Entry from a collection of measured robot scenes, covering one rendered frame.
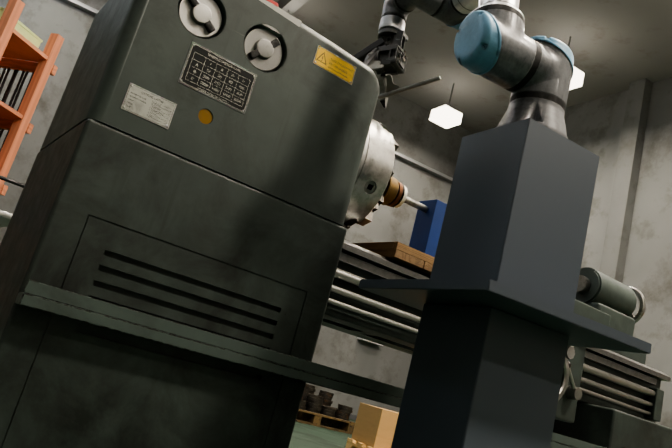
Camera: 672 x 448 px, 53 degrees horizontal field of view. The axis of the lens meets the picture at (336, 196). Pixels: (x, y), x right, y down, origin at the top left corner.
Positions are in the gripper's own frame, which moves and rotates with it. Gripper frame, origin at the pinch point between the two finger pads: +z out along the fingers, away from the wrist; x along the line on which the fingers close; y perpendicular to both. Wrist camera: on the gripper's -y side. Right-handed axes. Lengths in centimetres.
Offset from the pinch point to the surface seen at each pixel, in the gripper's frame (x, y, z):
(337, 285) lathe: -6, 5, 57
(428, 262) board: 12, 20, 45
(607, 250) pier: 892, -70, -265
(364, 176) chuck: -9.1, 8.3, 29.6
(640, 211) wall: 886, -25, -327
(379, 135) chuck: -7.3, 9.2, 17.1
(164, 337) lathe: -51, -1, 81
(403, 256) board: 4.3, 16.2, 45.6
